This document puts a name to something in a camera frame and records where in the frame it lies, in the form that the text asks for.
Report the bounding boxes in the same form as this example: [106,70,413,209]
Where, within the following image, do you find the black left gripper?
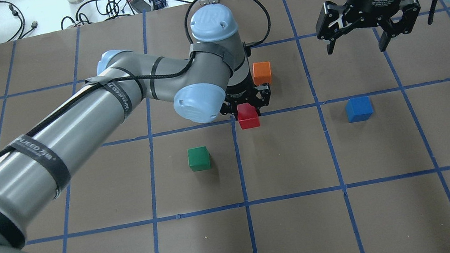
[220,72,271,120]

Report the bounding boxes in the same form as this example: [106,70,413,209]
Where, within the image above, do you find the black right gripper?
[315,0,421,55]

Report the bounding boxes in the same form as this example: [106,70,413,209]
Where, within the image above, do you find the red wooden block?
[236,103,261,130]

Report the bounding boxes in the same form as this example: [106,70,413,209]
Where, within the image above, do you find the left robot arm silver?
[0,4,271,253]

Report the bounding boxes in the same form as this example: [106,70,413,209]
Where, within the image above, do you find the orange wooden block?
[251,61,272,86]

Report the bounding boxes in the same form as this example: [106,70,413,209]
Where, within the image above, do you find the green wooden block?
[187,146,211,172]

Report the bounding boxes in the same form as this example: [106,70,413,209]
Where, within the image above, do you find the blue wooden block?
[345,96,374,123]

